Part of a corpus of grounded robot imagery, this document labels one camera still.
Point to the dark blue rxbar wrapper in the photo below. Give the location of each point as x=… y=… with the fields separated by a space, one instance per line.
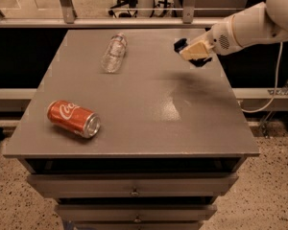
x=181 y=44

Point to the red coca-cola can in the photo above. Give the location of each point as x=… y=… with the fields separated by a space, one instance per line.
x=74 y=118

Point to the grey drawer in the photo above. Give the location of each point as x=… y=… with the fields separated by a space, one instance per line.
x=132 y=185
x=135 y=213

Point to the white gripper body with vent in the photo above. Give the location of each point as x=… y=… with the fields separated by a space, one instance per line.
x=219 y=39

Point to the grey drawer cabinet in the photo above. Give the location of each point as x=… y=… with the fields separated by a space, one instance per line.
x=159 y=115

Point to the black office chair base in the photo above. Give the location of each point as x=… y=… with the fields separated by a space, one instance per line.
x=141 y=8

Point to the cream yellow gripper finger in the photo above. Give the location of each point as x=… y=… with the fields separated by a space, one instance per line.
x=199 y=49

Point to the clear plastic water bottle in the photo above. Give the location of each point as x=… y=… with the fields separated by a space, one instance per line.
x=114 y=54

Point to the lower grey drawer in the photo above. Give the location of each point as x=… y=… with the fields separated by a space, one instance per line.
x=135 y=213

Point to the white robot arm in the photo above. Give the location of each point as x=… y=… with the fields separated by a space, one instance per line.
x=263 y=23

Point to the top grey drawer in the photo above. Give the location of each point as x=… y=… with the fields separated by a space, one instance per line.
x=132 y=185

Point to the metal railing with glass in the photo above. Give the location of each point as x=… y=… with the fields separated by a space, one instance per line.
x=82 y=14

